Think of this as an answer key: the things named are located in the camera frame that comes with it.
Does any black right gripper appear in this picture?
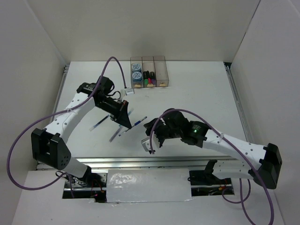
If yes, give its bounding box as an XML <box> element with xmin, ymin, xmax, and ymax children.
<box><xmin>143</xmin><ymin>117</ymin><xmax>182</xmax><ymax>149</ymax></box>

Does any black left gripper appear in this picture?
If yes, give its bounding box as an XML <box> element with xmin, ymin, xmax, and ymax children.
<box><xmin>96</xmin><ymin>97</ymin><xmax>131</xmax><ymax>129</ymax></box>

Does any purple capped black highlighter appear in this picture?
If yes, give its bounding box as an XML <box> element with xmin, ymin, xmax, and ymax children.
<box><xmin>150</xmin><ymin>71</ymin><xmax>156</xmax><ymax>86</ymax></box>

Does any green capped black highlighter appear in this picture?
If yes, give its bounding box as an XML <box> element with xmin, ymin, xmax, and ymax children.
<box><xmin>143</xmin><ymin>71</ymin><xmax>150</xmax><ymax>87</ymax></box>

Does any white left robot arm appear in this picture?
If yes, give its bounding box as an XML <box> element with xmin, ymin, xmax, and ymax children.
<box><xmin>31</xmin><ymin>77</ymin><xmax>132</xmax><ymax>187</ymax></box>

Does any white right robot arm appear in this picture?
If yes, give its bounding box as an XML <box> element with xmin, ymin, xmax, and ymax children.
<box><xmin>142</xmin><ymin>109</ymin><xmax>282</xmax><ymax>189</ymax></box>

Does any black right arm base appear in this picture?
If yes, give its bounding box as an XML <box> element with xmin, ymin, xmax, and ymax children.
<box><xmin>187</xmin><ymin>170</ymin><xmax>234</xmax><ymax>196</ymax></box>

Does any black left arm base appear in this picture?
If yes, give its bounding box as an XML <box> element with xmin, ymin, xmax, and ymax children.
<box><xmin>62</xmin><ymin>173</ymin><xmax>107</xmax><ymax>203</ymax></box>

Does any light blue clear pen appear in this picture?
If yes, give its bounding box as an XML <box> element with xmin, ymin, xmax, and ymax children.
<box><xmin>89</xmin><ymin>114</ymin><xmax>110</xmax><ymax>131</ymax></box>

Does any middle clear storage bin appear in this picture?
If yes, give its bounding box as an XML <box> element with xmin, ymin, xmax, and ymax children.
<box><xmin>142</xmin><ymin>56</ymin><xmax>155</xmax><ymax>88</ymax></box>

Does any clear storage bin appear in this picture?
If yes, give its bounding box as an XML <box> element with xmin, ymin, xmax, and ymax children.
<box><xmin>142</xmin><ymin>56</ymin><xmax>155</xmax><ymax>88</ymax></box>
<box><xmin>154</xmin><ymin>56</ymin><xmax>169</xmax><ymax>87</ymax></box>
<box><xmin>130</xmin><ymin>57</ymin><xmax>143</xmax><ymax>89</ymax></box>

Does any right clear storage bin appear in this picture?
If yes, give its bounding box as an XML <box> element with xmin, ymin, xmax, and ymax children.
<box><xmin>154</xmin><ymin>56</ymin><xmax>169</xmax><ymax>87</ymax></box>

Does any left clear storage bin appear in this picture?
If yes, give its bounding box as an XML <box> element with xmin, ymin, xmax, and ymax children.
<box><xmin>130</xmin><ymin>57</ymin><xmax>143</xmax><ymax>89</ymax></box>

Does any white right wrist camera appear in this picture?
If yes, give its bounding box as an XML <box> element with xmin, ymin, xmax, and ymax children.
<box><xmin>141</xmin><ymin>135</ymin><xmax>160</xmax><ymax>154</ymax></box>

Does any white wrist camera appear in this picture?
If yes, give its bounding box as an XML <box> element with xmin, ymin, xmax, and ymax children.
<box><xmin>141</xmin><ymin>135</ymin><xmax>160</xmax><ymax>154</ymax></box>
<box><xmin>120</xmin><ymin>88</ymin><xmax>135</xmax><ymax>96</ymax></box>

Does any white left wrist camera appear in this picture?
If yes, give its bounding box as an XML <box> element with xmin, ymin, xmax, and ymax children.
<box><xmin>120</xmin><ymin>88</ymin><xmax>135</xmax><ymax>96</ymax></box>

